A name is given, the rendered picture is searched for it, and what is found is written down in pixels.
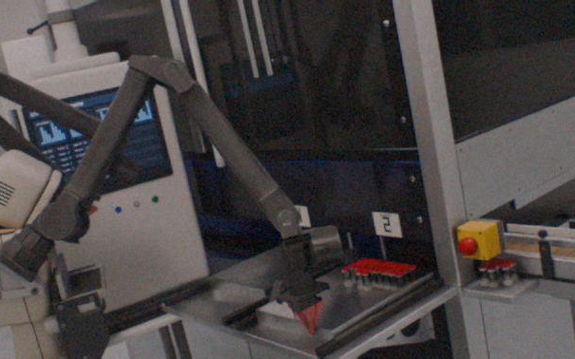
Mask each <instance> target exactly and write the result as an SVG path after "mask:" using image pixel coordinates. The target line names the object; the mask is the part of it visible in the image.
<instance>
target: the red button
mask: <svg viewBox="0 0 575 359"><path fill-rule="evenodd" d="M458 251H459V252H460V254H461V255H464V256H470V255H473V254H474V253H476V252H477V244H476V242H475V241H473V239H472V238H470V237H467V236H466V237H463V238H462V239H460V240H459V242H458Z"/></svg>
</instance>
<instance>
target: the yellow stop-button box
mask: <svg viewBox="0 0 575 359"><path fill-rule="evenodd" d="M457 234H458V240H460V239H462V238H463V237H466V236H467V237H470V238H472V239H473V241H475V242H476V244H477V252H476V253H474V254H473V255H470V256H464V255H461V256H462V257H464V258H472V259H480V260H490V259H491V258H493V257H495V256H496V255H499V254H500V253H502V252H503V251H504V250H505V249H506V248H505V241H504V236H503V229H502V222H501V220H494V219H481V218H474V219H472V220H471V221H469V222H467V223H465V224H463V225H461V226H459V227H458V228H457Z"/></svg>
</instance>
